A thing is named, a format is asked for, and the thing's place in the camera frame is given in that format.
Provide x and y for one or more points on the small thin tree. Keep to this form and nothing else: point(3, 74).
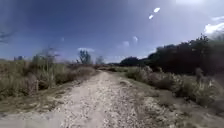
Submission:
point(85, 57)

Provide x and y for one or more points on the pale gravel dirt path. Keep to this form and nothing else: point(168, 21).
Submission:
point(100, 103)

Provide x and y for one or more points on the dry grass and bushes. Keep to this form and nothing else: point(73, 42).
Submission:
point(180, 88)
point(30, 78)

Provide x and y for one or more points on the dark wood of trees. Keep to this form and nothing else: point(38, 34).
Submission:
point(186, 56)

